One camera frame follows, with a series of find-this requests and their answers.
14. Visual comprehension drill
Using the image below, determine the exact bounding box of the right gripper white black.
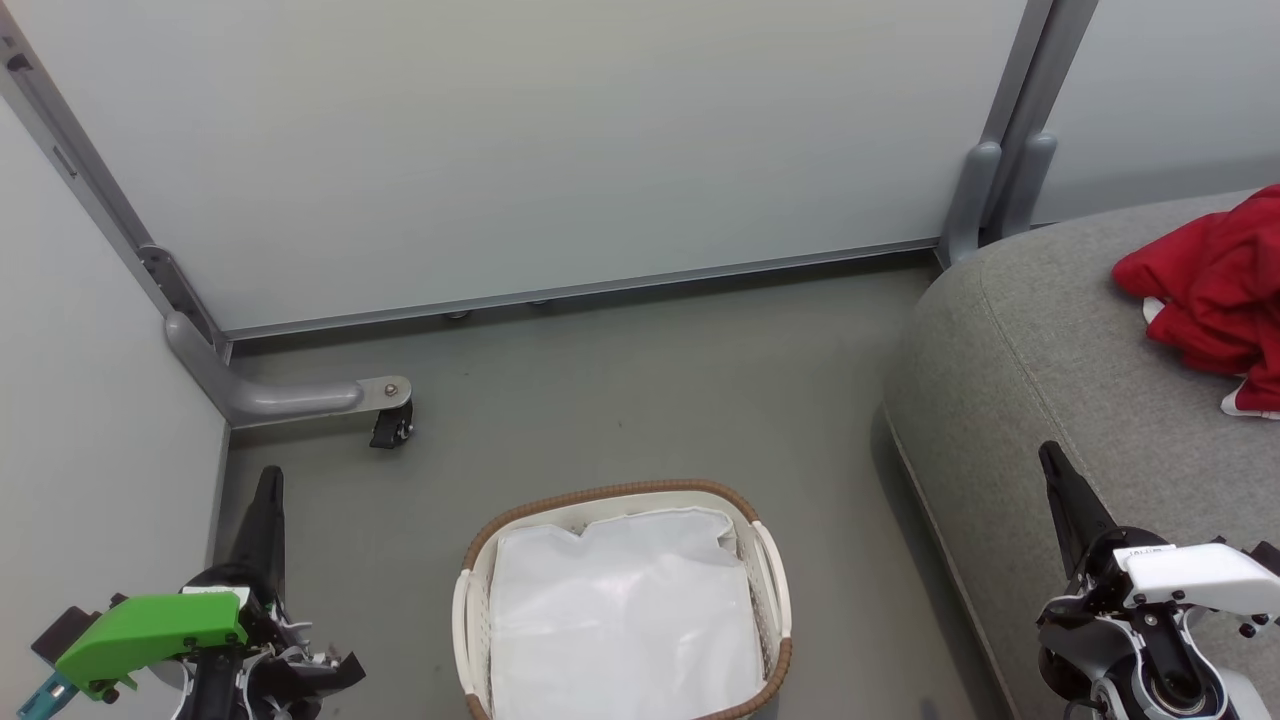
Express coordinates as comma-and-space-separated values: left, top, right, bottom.
1035, 440, 1280, 663

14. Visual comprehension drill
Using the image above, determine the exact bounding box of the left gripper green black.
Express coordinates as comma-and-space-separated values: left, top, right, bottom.
18, 465, 366, 720

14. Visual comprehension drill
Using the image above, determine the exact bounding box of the red and white garment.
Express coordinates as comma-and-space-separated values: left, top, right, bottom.
1112, 183, 1280, 421

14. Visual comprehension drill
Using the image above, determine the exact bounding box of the white basket with brown rim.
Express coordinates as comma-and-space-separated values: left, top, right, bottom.
452, 478, 794, 720

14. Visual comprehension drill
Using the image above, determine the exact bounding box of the white basket liner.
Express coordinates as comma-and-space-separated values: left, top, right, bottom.
488, 507, 766, 720

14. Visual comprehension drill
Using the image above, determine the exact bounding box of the grey partition support foot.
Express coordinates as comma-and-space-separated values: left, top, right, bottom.
165, 310, 413, 431

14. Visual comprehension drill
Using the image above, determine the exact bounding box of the grey fabric sofa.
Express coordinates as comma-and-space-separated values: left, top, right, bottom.
882, 190, 1280, 720

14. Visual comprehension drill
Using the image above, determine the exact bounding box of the black caster wheel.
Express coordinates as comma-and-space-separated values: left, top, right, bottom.
368, 400, 416, 451

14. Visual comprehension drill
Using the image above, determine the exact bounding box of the grey partition base rail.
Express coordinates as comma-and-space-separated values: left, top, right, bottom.
222, 237, 941, 343

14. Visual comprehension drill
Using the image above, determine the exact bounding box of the grey slotted partition post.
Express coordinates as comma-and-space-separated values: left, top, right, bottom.
0, 0, 233, 363

